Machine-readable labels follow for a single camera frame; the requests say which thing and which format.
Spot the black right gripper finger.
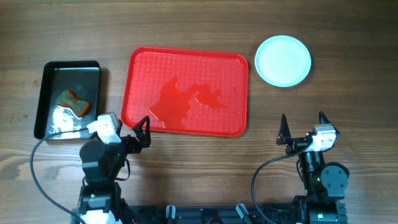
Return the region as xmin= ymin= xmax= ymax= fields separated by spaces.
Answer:
xmin=318 ymin=111 xmax=340 ymax=134
xmin=276 ymin=114 xmax=292 ymax=145

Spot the white plate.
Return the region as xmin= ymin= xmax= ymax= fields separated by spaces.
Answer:
xmin=254 ymin=35 xmax=312 ymax=88

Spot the orange green sponge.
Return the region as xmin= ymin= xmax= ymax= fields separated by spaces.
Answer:
xmin=56 ymin=90 xmax=90 ymax=118

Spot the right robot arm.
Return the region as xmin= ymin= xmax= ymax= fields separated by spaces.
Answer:
xmin=276 ymin=111 xmax=349 ymax=224

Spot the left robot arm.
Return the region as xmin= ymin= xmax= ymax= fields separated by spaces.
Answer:
xmin=77 ymin=113 xmax=151 ymax=224

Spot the red plastic tray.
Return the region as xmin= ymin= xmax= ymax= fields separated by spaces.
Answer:
xmin=120 ymin=47 xmax=249 ymax=137

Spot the black water basin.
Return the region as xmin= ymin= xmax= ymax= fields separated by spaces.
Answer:
xmin=34 ymin=60 xmax=101 ymax=139

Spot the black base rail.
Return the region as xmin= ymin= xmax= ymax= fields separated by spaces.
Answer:
xmin=70 ymin=202 xmax=348 ymax=224

